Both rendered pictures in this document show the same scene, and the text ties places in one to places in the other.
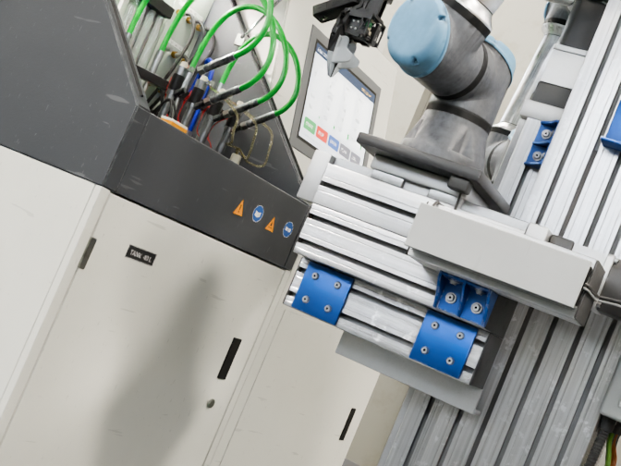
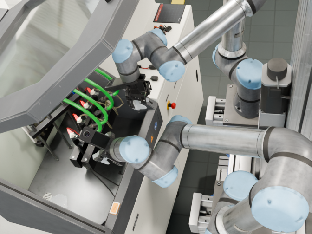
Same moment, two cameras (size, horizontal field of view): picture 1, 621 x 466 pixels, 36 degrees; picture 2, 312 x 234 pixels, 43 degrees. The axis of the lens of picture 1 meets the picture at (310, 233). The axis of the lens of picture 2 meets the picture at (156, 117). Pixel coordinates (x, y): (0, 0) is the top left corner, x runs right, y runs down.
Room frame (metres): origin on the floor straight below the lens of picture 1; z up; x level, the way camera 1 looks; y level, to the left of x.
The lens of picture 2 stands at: (1.06, 0.06, 2.47)
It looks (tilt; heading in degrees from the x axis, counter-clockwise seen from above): 53 degrees down; 359
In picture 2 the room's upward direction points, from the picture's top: 17 degrees counter-clockwise
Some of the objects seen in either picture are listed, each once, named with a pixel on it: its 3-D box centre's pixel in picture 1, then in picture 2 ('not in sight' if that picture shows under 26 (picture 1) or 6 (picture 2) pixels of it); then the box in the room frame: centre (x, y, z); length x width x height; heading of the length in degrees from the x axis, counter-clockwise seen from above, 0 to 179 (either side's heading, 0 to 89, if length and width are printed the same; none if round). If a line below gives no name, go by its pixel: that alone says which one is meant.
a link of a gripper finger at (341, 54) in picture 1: (340, 55); (139, 106); (2.04, 0.09, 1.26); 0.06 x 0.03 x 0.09; 58
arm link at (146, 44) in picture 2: not in sight; (151, 46); (2.06, -0.02, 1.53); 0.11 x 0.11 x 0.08; 15
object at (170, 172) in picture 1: (218, 197); (135, 171); (1.99, 0.21, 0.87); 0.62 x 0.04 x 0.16; 148
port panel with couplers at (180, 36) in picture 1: (176, 53); not in sight; (2.46, 0.51, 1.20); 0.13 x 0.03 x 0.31; 148
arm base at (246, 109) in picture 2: not in sight; (250, 97); (2.04, -0.38, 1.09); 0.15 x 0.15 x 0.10
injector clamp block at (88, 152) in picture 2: not in sight; (96, 138); (2.22, 0.35, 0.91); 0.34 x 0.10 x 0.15; 148
